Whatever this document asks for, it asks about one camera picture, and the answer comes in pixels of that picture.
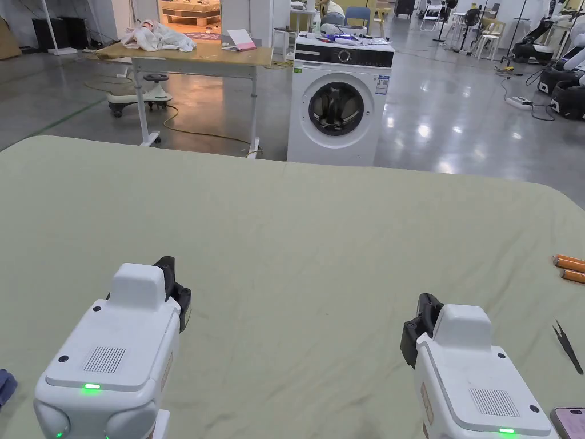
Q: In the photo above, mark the black standing fan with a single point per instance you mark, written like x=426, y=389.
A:
x=447, y=9

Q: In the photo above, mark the orange cylinder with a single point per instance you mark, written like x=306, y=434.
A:
x=571, y=263
x=575, y=276

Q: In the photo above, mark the white ride-on toy car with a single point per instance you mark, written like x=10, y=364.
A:
x=153, y=93

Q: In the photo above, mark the smartphone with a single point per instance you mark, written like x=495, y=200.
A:
x=571, y=423

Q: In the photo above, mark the black and white robot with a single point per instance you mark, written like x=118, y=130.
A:
x=564, y=68

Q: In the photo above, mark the white power strip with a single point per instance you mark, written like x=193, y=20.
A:
x=520, y=101

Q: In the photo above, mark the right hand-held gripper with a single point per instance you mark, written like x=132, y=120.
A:
x=466, y=366

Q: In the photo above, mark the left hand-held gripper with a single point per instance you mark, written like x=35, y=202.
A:
x=114, y=347

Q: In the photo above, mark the black tweezers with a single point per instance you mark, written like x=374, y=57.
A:
x=569, y=347

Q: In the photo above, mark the white washing machine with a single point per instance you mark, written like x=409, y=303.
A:
x=338, y=132

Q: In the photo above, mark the bed with pale green sheet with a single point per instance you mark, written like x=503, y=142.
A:
x=292, y=238

